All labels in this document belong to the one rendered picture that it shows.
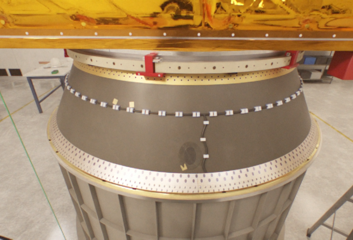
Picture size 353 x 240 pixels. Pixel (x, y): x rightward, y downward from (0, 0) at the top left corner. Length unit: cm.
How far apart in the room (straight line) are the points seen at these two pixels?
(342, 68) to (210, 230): 112
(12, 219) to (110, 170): 192
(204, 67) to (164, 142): 39
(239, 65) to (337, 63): 62
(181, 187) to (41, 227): 191
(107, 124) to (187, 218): 64
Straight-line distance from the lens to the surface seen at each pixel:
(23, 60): 803
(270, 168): 113
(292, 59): 123
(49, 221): 263
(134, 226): 129
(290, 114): 128
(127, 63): 95
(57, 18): 105
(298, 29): 111
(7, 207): 302
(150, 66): 89
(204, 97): 93
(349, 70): 136
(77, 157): 121
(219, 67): 91
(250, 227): 140
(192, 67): 89
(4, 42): 124
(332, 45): 122
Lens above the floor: 189
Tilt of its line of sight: 28 degrees down
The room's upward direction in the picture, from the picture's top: 1 degrees clockwise
